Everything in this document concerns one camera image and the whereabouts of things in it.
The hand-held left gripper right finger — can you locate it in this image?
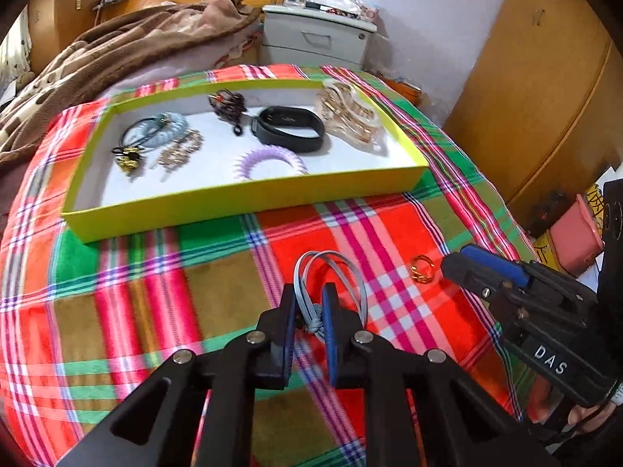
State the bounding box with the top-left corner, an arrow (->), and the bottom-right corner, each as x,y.
321,282 -> 560,467

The grey nightstand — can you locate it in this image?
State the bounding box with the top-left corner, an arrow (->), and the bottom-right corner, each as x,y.
260,4 -> 378,71

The dark beaded bracelet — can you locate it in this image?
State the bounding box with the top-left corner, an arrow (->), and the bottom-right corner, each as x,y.
208,88 -> 248,137

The gold ring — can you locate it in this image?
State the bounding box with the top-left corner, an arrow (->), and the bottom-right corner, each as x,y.
409,255 -> 435,283

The black smart band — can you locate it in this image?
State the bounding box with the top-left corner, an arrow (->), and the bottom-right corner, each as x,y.
250,106 -> 326,153

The person's right hand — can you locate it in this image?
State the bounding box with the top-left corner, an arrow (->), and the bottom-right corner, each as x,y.
523,374 -> 614,443

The lilac spiral hair tie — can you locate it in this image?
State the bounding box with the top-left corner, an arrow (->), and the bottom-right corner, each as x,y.
238,146 -> 308,183

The clear amber hair claw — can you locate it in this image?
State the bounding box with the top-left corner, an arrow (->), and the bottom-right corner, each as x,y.
315,80 -> 385,154

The orange cardboard box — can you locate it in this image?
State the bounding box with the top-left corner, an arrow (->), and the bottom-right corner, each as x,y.
384,75 -> 422,105

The brown wooden cabinet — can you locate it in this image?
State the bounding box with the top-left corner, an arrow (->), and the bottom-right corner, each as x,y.
445,0 -> 623,210

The brown patterned blanket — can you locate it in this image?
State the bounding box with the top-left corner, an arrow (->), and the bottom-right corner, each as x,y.
0,0 -> 264,166

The mauve bed sheet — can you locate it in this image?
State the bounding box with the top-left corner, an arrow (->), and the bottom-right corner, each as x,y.
0,156 -> 30,219

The yellow cardboard box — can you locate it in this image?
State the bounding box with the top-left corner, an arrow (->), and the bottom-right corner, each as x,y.
61,78 -> 429,244

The grey cord hair tie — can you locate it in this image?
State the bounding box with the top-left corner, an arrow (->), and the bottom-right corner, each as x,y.
293,250 -> 368,336

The patterned curtain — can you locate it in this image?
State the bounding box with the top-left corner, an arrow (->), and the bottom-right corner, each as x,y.
0,24 -> 35,88

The blue spiral hair tie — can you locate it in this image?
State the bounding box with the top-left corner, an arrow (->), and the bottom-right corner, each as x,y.
124,112 -> 188,149

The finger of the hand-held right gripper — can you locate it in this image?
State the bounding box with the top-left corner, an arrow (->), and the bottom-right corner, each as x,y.
440,252 -> 524,317
460,244 -> 532,288

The colourful plaid cloth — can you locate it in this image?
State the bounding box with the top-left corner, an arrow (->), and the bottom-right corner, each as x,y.
0,63 -> 551,467

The black hair tie gold charm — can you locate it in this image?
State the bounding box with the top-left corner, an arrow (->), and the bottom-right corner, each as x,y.
112,116 -> 169,176

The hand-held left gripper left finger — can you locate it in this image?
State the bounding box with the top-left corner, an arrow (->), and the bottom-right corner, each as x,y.
56,282 -> 299,467

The white printed packet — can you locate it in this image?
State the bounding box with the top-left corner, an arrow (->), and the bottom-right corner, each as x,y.
304,0 -> 380,20

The yellow printed bag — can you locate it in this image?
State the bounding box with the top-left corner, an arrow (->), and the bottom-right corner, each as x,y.
533,182 -> 607,266

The pink bag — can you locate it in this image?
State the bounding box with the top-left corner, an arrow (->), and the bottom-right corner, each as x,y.
550,193 -> 607,276

